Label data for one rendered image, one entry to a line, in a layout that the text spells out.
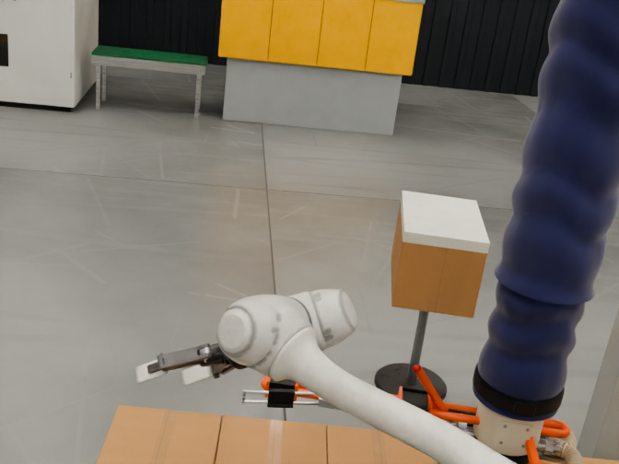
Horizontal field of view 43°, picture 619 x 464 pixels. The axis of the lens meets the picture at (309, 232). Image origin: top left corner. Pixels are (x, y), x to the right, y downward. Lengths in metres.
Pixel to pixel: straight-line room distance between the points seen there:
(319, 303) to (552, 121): 0.72
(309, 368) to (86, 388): 3.09
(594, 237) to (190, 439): 1.71
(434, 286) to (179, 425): 1.46
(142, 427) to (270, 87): 6.53
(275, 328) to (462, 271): 2.68
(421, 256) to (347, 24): 5.54
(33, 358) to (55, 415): 0.53
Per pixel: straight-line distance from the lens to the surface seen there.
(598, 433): 3.56
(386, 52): 9.16
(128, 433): 3.03
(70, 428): 3.98
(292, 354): 1.22
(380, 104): 9.33
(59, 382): 4.29
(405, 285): 3.85
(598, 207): 1.85
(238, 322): 1.20
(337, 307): 1.34
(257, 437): 3.03
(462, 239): 3.77
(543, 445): 2.24
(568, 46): 1.78
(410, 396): 2.16
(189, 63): 9.09
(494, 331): 2.00
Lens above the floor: 2.37
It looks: 22 degrees down
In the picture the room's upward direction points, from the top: 7 degrees clockwise
